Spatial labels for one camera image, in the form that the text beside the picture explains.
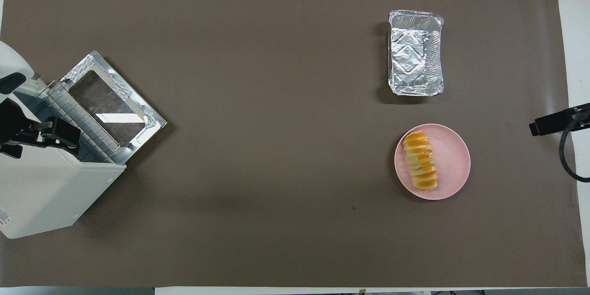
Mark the brown table mat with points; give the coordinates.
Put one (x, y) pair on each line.
(276, 147)

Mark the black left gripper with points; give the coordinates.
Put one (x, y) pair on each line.
(11, 124)

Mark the orange food slices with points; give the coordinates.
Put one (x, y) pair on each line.
(420, 161)

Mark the pink round plate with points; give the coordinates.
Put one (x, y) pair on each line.
(451, 156)

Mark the glass oven door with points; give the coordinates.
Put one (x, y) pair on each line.
(106, 97)

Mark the aluminium foil tray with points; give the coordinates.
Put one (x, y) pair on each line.
(415, 55)

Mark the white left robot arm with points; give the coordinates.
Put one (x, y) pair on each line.
(11, 62)

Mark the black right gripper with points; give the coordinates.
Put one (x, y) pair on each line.
(581, 116)

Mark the cream toaster oven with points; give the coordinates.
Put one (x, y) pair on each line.
(41, 193)

